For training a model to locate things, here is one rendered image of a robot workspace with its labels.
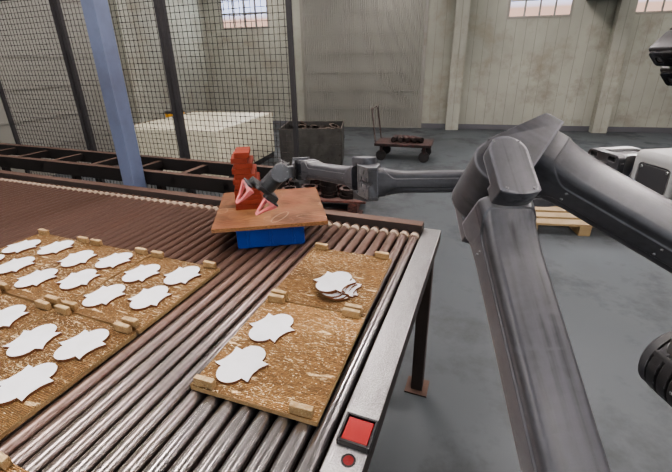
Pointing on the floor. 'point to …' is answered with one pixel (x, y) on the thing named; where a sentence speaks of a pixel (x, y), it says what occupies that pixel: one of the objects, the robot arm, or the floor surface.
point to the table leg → (421, 344)
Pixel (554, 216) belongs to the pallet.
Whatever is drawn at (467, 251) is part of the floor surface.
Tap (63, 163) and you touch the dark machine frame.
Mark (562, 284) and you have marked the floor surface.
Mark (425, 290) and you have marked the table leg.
